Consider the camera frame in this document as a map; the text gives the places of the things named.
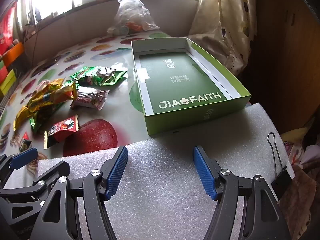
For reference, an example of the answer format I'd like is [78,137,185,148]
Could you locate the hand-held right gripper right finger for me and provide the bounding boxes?
[194,145,292,240]

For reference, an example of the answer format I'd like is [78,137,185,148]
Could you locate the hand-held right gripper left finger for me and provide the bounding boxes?
[30,146,129,240]

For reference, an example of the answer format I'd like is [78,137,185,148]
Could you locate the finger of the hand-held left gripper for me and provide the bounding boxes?
[0,147,38,188]
[0,161,70,198]

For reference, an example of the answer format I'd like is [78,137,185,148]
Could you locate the black red candy packet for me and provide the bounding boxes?
[19,134,33,152]

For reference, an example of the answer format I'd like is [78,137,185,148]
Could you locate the yellow gold snack packet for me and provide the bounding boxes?
[37,79,64,93]
[14,102,48,130]

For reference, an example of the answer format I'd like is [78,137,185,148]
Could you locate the gold snack packet blue logo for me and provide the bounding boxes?
[29,84,77,108]

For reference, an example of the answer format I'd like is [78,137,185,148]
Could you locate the pink white candy packet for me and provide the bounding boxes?
[71,89,110,110]

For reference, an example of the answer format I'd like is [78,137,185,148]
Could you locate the green cardboard box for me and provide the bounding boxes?
[131,37,252,138]

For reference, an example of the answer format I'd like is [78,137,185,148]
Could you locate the small green snack packet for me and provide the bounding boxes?
[29,116,45,134]

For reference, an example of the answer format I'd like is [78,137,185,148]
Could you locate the white foam sheet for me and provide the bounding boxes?
[5,102,294,240]

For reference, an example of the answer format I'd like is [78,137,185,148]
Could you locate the black binder clip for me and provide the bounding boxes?
[267,132,293,200]

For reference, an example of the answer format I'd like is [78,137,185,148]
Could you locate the yellow-green box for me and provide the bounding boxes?
[0,69,16,93]

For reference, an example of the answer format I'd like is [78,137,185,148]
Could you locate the brown cloth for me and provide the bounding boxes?
[275,165,320,240]

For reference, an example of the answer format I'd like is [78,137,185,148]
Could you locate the pink patterned cloth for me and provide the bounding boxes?
[281,125,320,170]

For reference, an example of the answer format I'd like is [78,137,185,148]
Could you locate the orange box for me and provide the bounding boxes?
[3,42,25,68]

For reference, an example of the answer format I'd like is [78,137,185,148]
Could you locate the red snack bag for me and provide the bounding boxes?
[0,1,18,55]

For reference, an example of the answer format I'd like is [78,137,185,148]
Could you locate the brown wooden cabinet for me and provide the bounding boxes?
[250,0,320,135]

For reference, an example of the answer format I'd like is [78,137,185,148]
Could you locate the beige floral curtain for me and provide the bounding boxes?
[189,0,258,77]

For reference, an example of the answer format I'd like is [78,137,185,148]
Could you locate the clear plastic bag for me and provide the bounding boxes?
[107,0,160,36]

